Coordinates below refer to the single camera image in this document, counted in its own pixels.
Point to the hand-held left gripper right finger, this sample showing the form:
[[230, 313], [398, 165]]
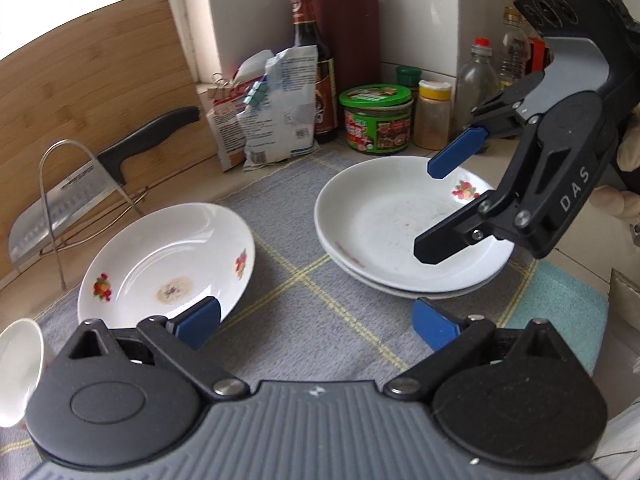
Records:
[[435, 326]]

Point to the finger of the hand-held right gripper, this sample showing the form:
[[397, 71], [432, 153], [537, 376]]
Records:
[[440, 245], [455, 155]]

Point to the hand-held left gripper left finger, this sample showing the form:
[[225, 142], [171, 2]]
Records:
[[200, 317]]

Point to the white plate fruit print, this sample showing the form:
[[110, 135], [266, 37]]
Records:
[[415, 296], [380, 220]]

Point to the white plate with brown stain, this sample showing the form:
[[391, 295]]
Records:
[[165, 250]]

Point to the white bowl pink flowers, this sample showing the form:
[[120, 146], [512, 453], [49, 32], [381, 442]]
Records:
[[20, 370]]

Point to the person's right hand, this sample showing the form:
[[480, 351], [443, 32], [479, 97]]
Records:
[[627, 200]]

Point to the spice jar yellow lid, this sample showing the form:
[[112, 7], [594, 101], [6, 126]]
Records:
[[434, 115]]

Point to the red container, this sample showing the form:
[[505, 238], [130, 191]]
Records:
[[539, 55]]

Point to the cooking oil bottle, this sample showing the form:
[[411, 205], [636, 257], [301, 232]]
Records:
[[515, 50]]

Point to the clear bottle red cap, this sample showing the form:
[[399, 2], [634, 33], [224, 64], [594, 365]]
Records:
[[477, 80]]

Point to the green lidded sauce jar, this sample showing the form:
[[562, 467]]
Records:
[[377, 120]]

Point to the small green capped jar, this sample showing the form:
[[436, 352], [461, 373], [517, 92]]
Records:
[[407, 77]]

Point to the checked grey blue cloth mat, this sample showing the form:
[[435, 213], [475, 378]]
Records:
[[300, 285]]

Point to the dark red knife block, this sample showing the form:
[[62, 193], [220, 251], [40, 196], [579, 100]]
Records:
[[350, 35]]

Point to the white and green food bag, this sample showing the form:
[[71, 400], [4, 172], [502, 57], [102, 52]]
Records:
[[285, 110]]

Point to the dark soy sauce bottle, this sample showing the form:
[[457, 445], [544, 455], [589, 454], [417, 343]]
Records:
[[305, 35]]

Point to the red and white food bag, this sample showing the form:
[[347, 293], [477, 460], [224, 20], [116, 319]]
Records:
[[225, 125]]

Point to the metal binder clip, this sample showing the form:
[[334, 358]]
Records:
[[222, 81]]

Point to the wooden cutting board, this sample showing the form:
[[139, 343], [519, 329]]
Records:
[[100, 60]]

